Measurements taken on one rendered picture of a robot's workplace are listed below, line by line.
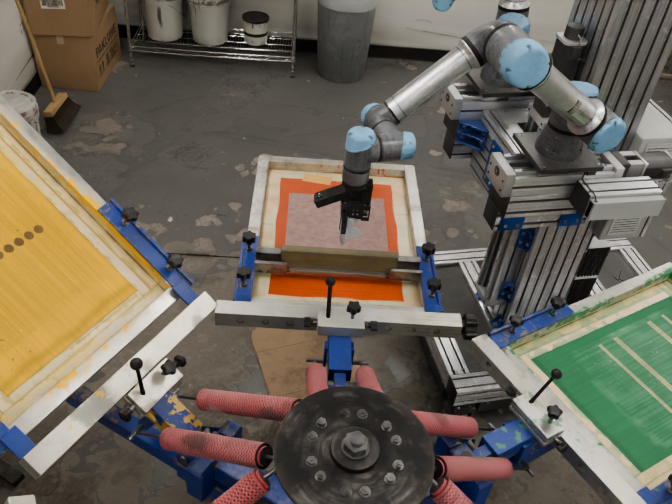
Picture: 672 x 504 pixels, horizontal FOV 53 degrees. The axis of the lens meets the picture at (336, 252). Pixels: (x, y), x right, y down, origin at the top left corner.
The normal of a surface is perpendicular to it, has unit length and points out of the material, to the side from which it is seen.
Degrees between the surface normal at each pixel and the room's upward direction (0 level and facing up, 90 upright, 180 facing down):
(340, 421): 0
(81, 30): 91
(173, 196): 0
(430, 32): 90
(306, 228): 0
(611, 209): 90
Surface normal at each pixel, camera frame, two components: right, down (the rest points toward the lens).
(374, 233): 0.08, -0.75
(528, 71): 0.20, 0.59
